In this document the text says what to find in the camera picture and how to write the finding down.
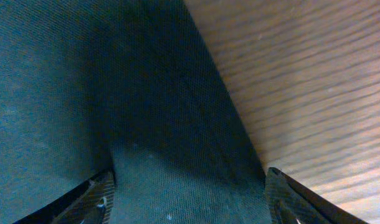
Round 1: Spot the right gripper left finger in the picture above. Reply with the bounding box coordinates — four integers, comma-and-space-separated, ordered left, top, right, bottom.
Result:
15, 170, 115, 224

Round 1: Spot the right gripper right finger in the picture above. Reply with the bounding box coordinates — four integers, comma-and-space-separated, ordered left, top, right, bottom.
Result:
265, 167, 368, 224

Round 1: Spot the black t-shirt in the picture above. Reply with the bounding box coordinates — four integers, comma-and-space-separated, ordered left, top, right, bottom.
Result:
0, 0, 271, 223

